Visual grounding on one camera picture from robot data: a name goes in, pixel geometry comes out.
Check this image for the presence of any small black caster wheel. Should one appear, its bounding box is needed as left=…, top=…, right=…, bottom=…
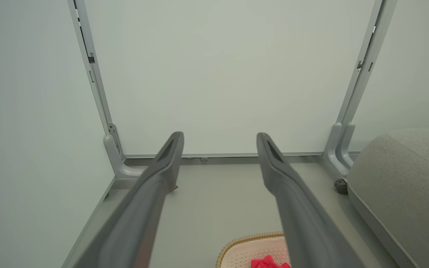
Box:
left=334, top=179, right=349, bottom=195

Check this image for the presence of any grey curved partition foot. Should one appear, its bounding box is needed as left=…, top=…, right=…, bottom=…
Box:
left=322, top=122, right=356, bottom=178
left=104, top=123, right=145, bottom=180

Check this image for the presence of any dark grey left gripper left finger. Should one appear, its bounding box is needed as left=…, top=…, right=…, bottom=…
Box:
left=73, top=131, right=185, bottom=268

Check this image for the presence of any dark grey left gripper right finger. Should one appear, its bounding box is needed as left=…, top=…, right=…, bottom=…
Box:
left=256, top=132, right=366, bottom=268

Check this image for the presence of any wide white partition panel grey frame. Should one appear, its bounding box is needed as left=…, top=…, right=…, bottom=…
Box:
left=67, top=0, right=398, bottom=165

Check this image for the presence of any cream perforated plastic laundry basket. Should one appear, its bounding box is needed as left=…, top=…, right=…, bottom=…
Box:
left=216, top=232, right=292, bottom=268

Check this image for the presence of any red cloth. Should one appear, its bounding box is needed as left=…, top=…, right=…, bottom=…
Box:
left=251, top=255, right=292, bottom=268

